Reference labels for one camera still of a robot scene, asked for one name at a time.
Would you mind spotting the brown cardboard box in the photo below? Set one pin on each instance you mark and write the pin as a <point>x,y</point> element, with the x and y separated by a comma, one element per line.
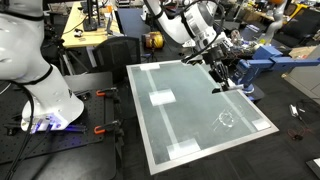
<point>303,52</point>

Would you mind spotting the white power adapter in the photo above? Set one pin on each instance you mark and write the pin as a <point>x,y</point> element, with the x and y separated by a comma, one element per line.
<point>294,110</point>

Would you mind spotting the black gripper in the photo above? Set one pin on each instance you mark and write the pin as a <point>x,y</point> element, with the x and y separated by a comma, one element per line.
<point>216,56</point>

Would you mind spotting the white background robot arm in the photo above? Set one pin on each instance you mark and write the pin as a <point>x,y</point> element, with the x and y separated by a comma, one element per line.
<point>276,20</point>

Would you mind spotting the white robotic hand device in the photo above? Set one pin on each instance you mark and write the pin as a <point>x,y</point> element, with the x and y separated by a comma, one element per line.
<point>236,38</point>

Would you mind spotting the orange black bar clamp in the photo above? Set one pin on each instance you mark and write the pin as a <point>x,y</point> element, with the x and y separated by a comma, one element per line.
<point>106,92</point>
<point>106,127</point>

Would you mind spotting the black mesh office chair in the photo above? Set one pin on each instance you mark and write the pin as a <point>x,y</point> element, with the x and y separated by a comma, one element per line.
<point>116,56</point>

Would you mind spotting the black monitor stand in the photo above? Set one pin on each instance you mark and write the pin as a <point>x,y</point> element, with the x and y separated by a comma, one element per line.
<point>90,21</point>

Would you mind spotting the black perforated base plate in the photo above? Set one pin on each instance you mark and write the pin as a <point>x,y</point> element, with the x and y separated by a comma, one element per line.
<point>50,146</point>

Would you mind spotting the black camera tripod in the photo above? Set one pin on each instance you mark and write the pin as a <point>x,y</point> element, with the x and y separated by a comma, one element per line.
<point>61,53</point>

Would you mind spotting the clear plastic cup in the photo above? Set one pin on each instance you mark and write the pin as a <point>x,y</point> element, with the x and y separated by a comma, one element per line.
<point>226,120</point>

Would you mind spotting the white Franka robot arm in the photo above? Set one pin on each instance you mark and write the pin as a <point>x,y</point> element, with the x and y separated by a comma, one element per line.
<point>33,50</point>

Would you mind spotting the light wooden desk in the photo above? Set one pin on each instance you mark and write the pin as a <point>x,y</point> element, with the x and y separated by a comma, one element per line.
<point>86,35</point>

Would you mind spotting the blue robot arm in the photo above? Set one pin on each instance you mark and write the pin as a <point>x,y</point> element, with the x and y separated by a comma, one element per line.
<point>266,61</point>

